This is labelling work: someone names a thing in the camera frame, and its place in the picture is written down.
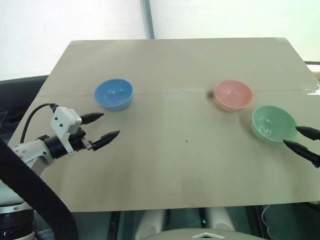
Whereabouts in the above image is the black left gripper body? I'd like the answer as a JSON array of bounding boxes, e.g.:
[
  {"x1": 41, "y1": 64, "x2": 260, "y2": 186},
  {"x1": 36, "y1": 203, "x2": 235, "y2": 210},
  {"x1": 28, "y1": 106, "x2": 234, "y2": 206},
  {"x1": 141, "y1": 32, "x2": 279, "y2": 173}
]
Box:
[{"x1": 68, "y1": 127, "x2": 95, "y2": 153}]

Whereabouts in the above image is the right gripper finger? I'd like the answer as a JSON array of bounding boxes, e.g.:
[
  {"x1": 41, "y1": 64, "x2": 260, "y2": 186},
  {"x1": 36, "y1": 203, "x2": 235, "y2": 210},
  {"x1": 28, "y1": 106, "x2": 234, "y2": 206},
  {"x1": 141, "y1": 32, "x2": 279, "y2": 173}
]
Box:
[
  {"x1": 282, "y1": 139, "x2": 320, "y2": 169},
  {"x1": 295, "y1": 126, "x2": 320, "y2": 141}
]

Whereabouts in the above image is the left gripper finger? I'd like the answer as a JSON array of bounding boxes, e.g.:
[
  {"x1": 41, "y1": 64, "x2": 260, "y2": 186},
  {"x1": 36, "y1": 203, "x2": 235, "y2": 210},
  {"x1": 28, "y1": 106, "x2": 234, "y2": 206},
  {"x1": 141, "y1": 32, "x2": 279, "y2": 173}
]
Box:
[
  {"x1": 90, "y1": 129, "x2": 121, "y2": 152},
  {"x1": 79, "y1": 112, "x2": 105, "y2": 126}
]

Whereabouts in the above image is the blue plastic bowl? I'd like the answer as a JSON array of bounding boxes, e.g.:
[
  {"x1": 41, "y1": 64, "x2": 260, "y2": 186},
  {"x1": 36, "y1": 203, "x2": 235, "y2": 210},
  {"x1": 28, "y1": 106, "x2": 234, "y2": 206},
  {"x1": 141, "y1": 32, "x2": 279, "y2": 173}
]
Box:
[{"x1": 93, "y1": 78, "x2": 134, "y2": 112}]

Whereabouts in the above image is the green plastic bowl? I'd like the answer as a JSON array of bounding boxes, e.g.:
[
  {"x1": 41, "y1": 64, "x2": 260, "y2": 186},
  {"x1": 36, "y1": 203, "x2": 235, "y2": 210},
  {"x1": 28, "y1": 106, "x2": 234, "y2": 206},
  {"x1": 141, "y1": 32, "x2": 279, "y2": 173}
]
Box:
[{"x1": 251, "y1": 104, "x2": 299, "y2": 144}]

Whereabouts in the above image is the dark seat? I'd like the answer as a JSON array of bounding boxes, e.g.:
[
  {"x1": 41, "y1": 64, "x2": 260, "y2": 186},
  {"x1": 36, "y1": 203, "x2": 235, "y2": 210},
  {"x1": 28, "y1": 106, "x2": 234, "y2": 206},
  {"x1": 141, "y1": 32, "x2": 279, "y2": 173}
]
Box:
[{"x1": 0, "y1": 74, "x2": 50, "y2": 147}]

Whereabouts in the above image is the red plastic bowl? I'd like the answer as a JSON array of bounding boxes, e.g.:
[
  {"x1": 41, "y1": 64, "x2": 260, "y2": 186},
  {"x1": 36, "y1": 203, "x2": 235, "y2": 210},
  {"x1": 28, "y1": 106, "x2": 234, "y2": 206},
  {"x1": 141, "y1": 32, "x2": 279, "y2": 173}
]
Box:
[{"x1": 214, "y1": 79, "x2": 254, "y2": 113}]

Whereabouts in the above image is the white rounded robot leg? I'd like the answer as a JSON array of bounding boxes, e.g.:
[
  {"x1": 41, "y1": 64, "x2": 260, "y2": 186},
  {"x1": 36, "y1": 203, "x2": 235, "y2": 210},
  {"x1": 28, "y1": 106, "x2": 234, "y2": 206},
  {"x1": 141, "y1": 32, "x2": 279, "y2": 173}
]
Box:
[
  {"x1": 206, "y1": 206, "x2": 236, "y2": 231},
  {"x1": 136, "y1": 209, "x2": 166, "y2": 235}
]

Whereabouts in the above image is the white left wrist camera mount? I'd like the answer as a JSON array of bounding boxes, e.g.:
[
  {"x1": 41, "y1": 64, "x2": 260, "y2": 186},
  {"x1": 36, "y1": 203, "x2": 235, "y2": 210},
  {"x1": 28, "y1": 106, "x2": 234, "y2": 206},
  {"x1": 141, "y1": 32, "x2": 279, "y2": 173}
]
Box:
[{"x1": 50, "y1": 106, "x2": 83, "y2": 156}]

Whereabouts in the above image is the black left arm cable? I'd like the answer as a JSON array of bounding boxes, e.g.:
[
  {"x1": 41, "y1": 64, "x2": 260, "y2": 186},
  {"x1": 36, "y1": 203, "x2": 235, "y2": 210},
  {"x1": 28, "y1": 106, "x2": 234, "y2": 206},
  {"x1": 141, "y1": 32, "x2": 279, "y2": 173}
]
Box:
[{"x1": 20, "y1": 103, "x2": 59, "y2": 144}]

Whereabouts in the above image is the black strap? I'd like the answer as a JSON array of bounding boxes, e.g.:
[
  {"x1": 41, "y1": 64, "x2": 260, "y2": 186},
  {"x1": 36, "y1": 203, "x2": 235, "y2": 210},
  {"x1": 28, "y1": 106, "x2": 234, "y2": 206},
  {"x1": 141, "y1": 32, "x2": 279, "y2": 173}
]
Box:
[{"x1": 0, "y1": 136, "x2": 79, "y2": 240}]

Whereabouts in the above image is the thin white cable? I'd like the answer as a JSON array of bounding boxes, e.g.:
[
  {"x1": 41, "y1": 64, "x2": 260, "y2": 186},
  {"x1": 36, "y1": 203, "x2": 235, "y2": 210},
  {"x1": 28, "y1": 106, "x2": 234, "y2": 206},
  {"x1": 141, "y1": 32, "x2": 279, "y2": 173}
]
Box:
[{"x1": 260, "y1": 204, "x2": 273, "y2": 237}]

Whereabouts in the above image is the grey metal post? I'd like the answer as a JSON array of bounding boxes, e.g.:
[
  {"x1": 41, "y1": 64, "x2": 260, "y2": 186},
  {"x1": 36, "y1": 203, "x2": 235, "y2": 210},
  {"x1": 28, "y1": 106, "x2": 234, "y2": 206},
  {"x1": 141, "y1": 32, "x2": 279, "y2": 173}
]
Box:
[{"x1": 139, "y1": 0, "x2": 155, "y2": 40}]

